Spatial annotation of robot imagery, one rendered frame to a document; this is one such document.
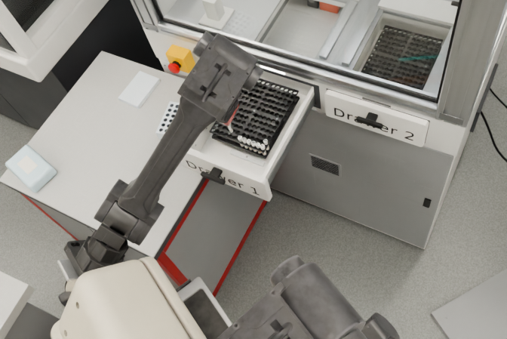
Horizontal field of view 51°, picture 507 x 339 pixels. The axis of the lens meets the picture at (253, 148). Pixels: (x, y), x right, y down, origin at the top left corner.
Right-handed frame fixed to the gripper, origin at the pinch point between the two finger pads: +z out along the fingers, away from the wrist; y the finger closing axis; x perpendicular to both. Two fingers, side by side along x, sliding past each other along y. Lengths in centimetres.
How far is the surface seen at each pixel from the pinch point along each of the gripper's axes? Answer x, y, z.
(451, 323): 76, -2, 93
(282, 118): 10.4, -10.6, 7.6
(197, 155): -4.8, 10.4, 5.3
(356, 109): 28.2, -21.0, 6.9
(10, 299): -40, 65, 23
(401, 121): 41.0, -21.0, 5.9
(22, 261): -100, 51, 100
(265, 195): 15.5, 10.7, 11.9
